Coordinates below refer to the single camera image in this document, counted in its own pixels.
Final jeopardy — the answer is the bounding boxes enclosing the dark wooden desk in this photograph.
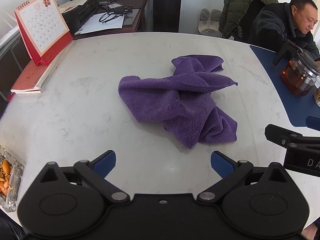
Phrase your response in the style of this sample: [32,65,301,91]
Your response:
[75,0,152,34]

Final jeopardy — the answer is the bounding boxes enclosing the glass ashtray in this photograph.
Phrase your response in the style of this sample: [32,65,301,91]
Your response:
[0,145,25,213]

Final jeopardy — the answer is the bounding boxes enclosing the glass teapot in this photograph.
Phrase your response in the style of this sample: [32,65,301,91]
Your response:
[272,41,320,97]

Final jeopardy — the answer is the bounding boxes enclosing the red book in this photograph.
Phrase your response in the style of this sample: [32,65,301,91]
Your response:
[7,41,75,102]

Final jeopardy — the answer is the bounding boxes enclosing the black water dispenser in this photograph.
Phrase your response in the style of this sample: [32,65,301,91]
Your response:
[153,0,182,33]

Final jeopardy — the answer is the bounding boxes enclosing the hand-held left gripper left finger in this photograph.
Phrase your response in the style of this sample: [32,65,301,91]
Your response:
[37,150,130,204]

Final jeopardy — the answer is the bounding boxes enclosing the dark tablet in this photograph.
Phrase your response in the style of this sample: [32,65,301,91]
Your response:
[124,8,140,27]

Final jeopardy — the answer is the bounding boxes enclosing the orange peel scraps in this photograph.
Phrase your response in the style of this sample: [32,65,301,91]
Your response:
[0,159,13,195]

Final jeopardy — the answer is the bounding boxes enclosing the black printer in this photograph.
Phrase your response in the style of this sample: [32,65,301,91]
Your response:
[61,0,98,37]

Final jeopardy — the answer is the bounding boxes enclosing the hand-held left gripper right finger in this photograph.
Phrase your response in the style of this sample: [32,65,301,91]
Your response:
[197,151,294,204]

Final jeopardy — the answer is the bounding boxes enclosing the grey plush slipper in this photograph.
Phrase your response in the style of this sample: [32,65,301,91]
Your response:
[196,8,212,35]
[209,9,223,37]

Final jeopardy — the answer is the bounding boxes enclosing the person's dark jacket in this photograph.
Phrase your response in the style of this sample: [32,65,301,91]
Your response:
[0,210,25,240]

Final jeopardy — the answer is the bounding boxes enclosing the black cables with adapter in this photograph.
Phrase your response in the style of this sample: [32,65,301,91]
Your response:
[99,4,133,23]

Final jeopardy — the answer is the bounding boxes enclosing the purple towel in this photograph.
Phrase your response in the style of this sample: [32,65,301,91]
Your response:
[118,54,238,150]

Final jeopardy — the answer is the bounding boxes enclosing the white paper sheet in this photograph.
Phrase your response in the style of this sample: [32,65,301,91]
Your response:
[75,11,125,35]

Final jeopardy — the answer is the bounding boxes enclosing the red desk calendar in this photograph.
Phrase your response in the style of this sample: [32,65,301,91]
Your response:
[14,0,74,67]

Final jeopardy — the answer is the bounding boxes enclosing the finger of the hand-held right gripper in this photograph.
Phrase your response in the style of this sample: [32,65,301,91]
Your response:
[264,124,320,153]
[305,116,320,130]

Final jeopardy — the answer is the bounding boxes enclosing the green padded jacket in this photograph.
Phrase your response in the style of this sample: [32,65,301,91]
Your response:
[219,0,279,40]

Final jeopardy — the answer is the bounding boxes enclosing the black case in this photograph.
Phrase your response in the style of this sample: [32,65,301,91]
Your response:
[0,27,34,110]

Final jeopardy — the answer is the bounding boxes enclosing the blue table mat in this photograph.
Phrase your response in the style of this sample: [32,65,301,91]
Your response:
[249,45,320,128]

